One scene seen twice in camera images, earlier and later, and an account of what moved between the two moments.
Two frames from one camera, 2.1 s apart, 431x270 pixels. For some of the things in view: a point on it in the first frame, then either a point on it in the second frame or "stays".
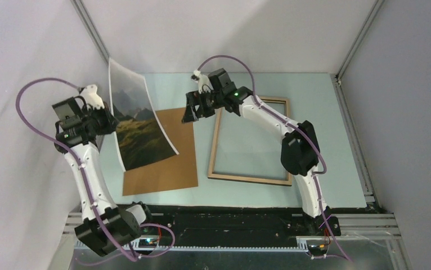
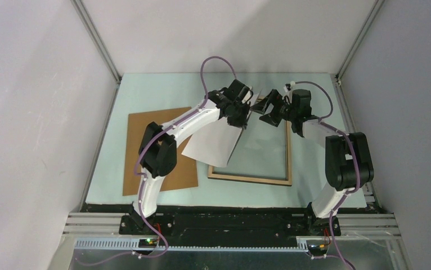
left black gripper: (112, 121) -> (241, 122)
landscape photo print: (141, 138) -> (214, 144)
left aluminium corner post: (80, 8) stays
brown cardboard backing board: (176, 172) stays
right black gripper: (193, 99) -> (272, 97)
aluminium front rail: (354, 226) stays
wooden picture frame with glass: (244, 148) stays
